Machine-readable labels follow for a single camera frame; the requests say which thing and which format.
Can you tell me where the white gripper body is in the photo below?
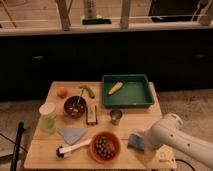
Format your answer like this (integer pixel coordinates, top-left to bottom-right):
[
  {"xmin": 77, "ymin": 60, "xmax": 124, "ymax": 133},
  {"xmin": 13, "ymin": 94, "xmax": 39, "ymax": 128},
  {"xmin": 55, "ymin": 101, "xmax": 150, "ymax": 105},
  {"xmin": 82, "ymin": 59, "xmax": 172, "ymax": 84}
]
[{"xmin": 142, "ymin": 131, "xmax": 159, "ymax": 165}]

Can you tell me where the blue sponge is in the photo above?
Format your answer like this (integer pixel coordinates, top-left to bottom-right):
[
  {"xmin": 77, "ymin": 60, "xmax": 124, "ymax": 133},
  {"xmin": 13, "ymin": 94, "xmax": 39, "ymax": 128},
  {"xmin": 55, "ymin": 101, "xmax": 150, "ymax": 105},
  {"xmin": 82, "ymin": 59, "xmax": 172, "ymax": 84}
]
[{"xmin": 127, "ymin": 134, "xmax": 144, "ymax": 150}]

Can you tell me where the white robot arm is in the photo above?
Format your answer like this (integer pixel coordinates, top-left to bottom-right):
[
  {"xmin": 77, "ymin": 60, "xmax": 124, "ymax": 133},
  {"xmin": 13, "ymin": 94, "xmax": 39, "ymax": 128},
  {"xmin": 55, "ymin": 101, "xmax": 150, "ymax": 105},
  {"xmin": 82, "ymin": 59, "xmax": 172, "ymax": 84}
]
[{"xmin": 142, "ymin": 113, "xmax": 213, "ymax": 169}]

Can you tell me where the green plastic tray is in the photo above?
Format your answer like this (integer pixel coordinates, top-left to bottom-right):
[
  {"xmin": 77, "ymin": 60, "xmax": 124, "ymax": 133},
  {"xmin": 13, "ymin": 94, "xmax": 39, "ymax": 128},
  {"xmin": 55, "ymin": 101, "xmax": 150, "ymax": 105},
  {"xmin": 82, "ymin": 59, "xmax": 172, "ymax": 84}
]
[{"xmin": 102, "ymin": 74, "xmax": 154, "ymax": 108}]

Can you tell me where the small metal cup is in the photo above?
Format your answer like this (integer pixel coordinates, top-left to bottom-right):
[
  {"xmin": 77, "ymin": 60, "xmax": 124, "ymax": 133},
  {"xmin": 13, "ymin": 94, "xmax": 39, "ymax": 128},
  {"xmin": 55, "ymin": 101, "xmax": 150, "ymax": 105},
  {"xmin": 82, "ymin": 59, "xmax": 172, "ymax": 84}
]
[{"xmin": 110, "ymin": 110, "xmax": 122, "ymax": 125}]

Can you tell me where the orange bowl with nuts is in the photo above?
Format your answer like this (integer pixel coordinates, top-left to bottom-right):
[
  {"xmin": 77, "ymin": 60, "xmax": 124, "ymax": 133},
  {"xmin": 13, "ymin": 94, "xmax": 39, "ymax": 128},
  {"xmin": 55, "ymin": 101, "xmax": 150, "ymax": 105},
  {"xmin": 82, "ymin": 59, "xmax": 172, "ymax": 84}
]
[{"xmin": 89, "ymin": 131, "xmax": 121, "ymax": 164}]

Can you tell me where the yellow corn cob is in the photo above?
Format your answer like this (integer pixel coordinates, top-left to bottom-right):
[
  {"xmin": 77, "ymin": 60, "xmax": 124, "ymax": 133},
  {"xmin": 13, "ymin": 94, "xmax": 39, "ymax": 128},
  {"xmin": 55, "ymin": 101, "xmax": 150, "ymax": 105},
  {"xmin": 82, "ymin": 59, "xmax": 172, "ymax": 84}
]
[{"xmin": 108, "ymin": 82, "xmax": 123, "ymax": 95}]

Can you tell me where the small brown wooden box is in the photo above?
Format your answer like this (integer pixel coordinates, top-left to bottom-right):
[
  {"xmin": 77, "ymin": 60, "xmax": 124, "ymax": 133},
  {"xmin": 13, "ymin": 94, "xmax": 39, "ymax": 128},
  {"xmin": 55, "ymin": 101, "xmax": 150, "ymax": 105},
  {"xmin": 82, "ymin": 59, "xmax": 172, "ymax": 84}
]
[{"xmin": 86, "ymin": 105, "xmax": 98, "ymax": 125}]

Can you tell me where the wooden folding table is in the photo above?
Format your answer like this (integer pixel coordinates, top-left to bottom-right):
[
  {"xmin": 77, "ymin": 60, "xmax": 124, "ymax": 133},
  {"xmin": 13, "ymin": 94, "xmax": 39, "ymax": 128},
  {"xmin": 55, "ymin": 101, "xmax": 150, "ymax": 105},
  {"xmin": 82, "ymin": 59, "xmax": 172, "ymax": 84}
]
[{"xmin": 24, "ymin": 82, "xmax": 176, "ymax": 171}]

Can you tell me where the grey triangular cloth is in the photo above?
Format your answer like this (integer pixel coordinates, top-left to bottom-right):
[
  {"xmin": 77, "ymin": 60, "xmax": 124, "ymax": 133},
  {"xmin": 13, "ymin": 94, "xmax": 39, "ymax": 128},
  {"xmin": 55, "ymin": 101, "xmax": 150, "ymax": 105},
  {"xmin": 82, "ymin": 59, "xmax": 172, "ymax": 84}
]
[{"xmin": 58, "ymin": 128, "xmax": 87, "ymax": 145}]

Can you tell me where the metal spoon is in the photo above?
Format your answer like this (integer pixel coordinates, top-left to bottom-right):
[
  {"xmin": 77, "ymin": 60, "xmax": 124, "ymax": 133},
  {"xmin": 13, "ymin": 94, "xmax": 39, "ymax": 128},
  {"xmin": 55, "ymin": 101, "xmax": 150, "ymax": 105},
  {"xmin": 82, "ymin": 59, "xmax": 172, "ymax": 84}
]
[{"xmin": 74, "ymin": 87, "xmax": 84, "ymax": 112}]

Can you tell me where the dark brown bowl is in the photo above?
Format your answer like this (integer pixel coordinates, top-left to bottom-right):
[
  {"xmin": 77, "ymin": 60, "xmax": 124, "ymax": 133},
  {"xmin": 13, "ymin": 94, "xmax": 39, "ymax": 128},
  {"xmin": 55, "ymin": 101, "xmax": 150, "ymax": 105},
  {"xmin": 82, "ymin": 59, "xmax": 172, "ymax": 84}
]
[{"xmin": 64, "ymin": 96, "xmax": 87, "ymax": 118}]

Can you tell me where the white dish brush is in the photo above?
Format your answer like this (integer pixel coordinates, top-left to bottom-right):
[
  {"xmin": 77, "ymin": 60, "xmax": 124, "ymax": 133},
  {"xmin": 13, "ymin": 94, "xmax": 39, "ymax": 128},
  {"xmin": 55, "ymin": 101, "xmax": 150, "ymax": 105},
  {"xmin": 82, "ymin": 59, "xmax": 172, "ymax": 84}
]
[{"xmin": 56, "ymin": 139, "xmax": 92, "ymax": 158}]

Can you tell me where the orange fruit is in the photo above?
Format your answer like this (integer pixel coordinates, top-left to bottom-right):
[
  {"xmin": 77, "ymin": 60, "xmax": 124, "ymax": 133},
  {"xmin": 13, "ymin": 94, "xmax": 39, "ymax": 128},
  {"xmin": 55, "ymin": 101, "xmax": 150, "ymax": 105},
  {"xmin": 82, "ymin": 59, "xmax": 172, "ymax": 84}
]
[{"xmin": 57, "ymin": 87, "xmax": 68, "ymax": 98}]

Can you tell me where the jar with green liquid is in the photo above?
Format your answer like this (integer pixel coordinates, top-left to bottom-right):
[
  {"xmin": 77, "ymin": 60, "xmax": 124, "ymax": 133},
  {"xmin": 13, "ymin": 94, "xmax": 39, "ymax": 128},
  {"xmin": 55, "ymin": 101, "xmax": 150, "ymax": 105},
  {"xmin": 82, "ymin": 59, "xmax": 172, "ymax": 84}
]
[{"xmin": 39, "ymin": 102, "xmax": 56, "ymax": 134}]

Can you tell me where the black pole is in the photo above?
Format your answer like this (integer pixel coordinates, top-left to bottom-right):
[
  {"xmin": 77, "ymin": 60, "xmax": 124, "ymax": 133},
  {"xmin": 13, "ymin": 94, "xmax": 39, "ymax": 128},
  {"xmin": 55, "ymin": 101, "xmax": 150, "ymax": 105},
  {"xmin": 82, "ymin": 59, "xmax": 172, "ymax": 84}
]
[{"xmin": 10, "ymin": 122, "xmax": 25, "ymax": 171}]

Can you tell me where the black cable on floor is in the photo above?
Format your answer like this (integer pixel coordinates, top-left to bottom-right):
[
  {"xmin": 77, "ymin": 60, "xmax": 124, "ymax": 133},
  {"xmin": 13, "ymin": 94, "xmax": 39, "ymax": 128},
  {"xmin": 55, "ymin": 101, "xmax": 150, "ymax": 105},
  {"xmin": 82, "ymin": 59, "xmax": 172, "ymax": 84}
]
[{"xmin": 175, "ymin": 158, "xmax": 198, "ymax": 171}]

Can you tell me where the green base white post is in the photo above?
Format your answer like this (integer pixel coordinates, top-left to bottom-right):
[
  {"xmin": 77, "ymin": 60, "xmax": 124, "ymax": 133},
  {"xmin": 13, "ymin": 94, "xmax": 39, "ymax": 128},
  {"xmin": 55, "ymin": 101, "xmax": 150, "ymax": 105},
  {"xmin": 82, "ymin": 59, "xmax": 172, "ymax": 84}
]
[{"xmin": 82, "ymin": 0, "xmax": 111, "ymax": 25}]

